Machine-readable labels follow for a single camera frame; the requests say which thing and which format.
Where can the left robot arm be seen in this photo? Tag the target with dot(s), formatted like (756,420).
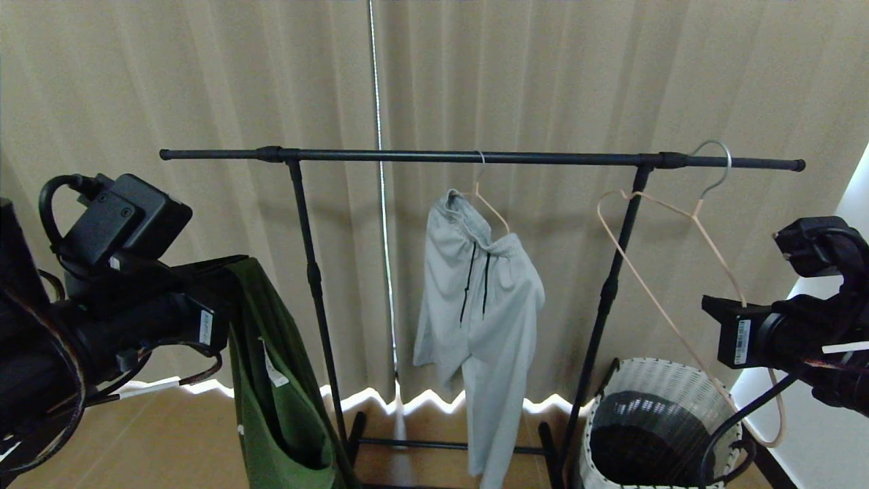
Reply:
(27,367)

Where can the pale grey shorts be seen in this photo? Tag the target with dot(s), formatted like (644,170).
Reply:
(502,326)

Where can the black clothes rack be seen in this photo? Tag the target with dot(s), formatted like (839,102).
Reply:
(407,155)

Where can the white laundry basket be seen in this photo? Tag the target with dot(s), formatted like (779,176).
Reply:
(665,384)

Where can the pink clothes hanger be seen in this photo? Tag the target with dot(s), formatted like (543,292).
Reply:
(696,207)
(475,190)

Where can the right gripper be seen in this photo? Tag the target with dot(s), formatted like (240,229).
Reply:
(781,333)

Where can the beige curtain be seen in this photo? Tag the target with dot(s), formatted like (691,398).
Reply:
(204,68)

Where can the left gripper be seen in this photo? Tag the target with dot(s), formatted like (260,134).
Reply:
(149,326)

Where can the green garment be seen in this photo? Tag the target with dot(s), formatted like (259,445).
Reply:
(271,441)

